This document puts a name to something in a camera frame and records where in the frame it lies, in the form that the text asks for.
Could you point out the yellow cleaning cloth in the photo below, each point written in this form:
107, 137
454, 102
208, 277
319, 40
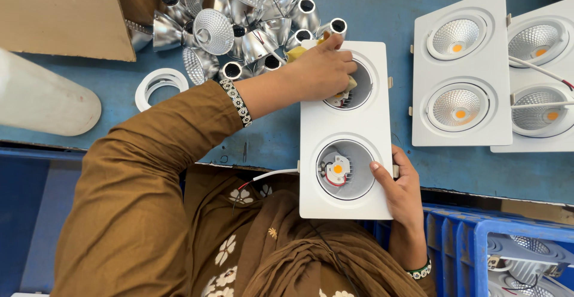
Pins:
296, 52

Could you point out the brown cardboard box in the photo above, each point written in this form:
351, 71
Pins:
67, 10

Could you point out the person's left hand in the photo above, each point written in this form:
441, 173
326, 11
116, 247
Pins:
318, 73

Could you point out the white double downlight with reflectors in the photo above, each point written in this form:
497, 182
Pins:
462, 70
538, 126

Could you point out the brown floral scarf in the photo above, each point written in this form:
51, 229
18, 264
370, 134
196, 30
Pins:
278, 247

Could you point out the blue plastic crate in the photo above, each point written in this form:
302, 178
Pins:
462, 252

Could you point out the person's right hand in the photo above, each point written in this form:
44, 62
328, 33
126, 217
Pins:
406, 198

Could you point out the pile of silver reflectors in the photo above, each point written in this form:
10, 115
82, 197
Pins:
242, 23

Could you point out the person's left fingers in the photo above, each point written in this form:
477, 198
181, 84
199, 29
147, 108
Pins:
344, 66

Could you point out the white double downlight without reflectors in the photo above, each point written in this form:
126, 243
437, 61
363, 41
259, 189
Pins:
345, 126

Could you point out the white rounded plastic tube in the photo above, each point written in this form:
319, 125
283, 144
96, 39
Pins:
45, 100

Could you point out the heap of downlights in crate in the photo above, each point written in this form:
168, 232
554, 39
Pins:
524, 265

